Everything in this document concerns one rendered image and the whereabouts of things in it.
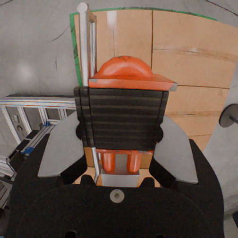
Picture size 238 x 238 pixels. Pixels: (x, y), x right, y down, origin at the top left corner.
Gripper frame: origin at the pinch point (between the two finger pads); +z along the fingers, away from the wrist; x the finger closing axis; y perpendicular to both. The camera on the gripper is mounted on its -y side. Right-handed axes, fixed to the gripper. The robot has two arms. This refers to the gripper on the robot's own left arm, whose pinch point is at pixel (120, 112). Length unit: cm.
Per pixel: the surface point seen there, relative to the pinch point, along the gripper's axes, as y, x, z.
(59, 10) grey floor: -54, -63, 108
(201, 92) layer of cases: 11, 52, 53
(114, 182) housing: 12.4, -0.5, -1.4
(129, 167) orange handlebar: 9.1, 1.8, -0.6
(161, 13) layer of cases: -30, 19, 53
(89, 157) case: 30.1, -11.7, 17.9
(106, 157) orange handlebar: 6.7, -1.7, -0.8
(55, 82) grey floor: 21, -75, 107
